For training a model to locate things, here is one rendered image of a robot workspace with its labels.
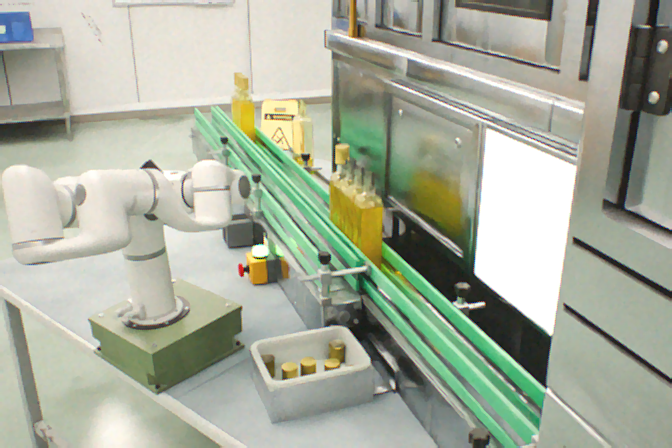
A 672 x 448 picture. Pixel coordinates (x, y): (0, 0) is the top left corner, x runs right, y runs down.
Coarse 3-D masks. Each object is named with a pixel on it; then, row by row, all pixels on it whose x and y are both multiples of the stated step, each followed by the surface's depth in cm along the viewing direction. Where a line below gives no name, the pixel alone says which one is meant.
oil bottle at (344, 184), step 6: (342, 180) 170; (348, 180) 169; (342, 186) 169; (348, 186) 168; (342, 192) 169; (342, 198) 170; (342, 204) 170; (342, 210) 171; (342, 216) 172; (342, 222) 172; (342, 228) 173
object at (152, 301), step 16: (160, 256) 148; (128, 272) 149; (144, 272) 147; (160, 272) 149; (144, 288) 149; (160, 288) 150; (128, 304) 153; (144, 304) 151; (160, 304) 151; (176, 304) 157; (144, 320) 151; (160, 320) 151
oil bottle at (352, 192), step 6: (348, 192) 165; (354, 192) 163; (360, 192) 163; (348, 198) 165; (354, 198) 163; (348, 204) 166; (348, 210) 166; (348, 216) 167; (348, 222) 168; (348, 228) 168; (348, 234) 169
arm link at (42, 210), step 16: (16, 176) 114; (32, 176) 115; (16, 192) 114; (32, 192) 114; (48, 192) 116; (64, 192) 126; (16, 208) 114; (32, 208) 114; (48, 208) 116; (64, 208) 125; (16, 224) 114; (32, 224) 114; (48, 224) 115; (64, 224) 127; (16, 240) 114; (32, 240) 114
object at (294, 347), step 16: (288, 336) 149; (304, 336) 150; (320, 336) 152; (336, 336) 153; (352, 336) 149; (256, 352) 143; (272, 352) 149; (288, 352) 150; (304, 352) 151; (320, 352) 153; (352, 352) 148; (320, 368) 150; (352, 368) 138; (272, 384) 133; (288, 384) 134
